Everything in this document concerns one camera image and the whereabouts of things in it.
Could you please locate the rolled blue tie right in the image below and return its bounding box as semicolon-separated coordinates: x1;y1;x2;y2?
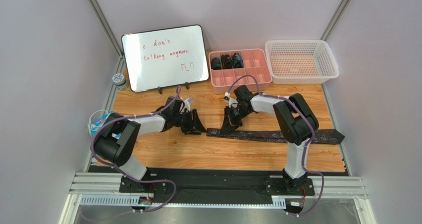
232;52;244;68

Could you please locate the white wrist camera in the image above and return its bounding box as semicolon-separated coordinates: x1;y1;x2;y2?
224;92;238;108
180;97;194;113

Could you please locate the whiteboard with red writing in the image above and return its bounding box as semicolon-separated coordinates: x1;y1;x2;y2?
121;24;210;92

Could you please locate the small white patterned jar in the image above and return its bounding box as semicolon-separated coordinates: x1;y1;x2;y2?
112;73;129;91

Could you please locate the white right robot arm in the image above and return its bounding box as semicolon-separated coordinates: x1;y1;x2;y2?
219;85;319;194

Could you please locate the pink divided organizer box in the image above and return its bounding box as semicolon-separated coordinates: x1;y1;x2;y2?
208;49;272;94

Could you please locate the rolled dark tie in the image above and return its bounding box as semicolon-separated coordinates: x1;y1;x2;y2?
220;54;233;69
211;57;222;70

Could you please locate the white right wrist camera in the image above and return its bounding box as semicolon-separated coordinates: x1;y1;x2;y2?
224;92;238;108

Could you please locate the rolled dark tie left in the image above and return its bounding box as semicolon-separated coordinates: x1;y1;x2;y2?
211;57;222;70

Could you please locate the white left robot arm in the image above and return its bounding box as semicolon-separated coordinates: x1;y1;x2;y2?
93;96;207;192

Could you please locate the white plastic mesh basket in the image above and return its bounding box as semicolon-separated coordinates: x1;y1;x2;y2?
265;40;339;84

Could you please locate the aluminium frame rail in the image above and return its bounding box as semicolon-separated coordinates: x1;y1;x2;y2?
59;172;375;224

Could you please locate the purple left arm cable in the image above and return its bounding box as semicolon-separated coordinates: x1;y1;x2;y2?
90;85;182;215

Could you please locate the dark floral necktie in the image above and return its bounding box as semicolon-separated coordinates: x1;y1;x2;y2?
207;128;345;145

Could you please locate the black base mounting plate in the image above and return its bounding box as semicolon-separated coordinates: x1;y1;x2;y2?
87;166;349;205

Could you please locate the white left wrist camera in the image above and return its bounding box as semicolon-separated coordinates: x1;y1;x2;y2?
180;97;194;113

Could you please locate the blue snack box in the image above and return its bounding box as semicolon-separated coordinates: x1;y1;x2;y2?
87;110;113;137

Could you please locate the rolled dark tie middle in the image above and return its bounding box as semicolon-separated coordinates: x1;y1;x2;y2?
220;54;233;69

